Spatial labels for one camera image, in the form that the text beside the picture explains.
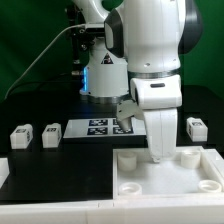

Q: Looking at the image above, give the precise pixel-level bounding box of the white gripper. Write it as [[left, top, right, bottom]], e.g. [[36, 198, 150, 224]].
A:
[[130, 75, 182, 164]]

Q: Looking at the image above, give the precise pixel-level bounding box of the black camera on stand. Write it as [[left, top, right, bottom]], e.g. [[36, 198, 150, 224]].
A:
[[65, 4, 104, 76]]

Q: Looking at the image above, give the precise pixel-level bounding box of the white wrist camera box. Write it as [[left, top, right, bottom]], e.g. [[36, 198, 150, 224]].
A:
[[116, 99, 143, 132]]

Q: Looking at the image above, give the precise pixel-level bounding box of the white sheet with markers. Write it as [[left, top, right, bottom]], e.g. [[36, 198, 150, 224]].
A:
[[64, 118, 146, 139]]

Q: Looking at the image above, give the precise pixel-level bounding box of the white front obstacle rail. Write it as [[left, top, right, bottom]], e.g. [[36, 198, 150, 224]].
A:
[[0, 194, 224, 224]]

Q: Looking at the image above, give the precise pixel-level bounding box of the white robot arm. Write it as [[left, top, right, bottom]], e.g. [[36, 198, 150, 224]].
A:
[[73, 0, 202, 162]]

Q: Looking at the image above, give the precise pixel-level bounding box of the white left obstacle block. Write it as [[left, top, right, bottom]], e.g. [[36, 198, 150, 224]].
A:
[[0, 158, 9, 188]]

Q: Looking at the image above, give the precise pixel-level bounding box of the white square table top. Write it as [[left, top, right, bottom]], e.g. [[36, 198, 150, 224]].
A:
[[113, 146, 224, 199]]

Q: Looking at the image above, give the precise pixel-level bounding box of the grey cable left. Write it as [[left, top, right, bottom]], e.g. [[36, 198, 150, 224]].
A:
[[3, 23, 86, 101]]

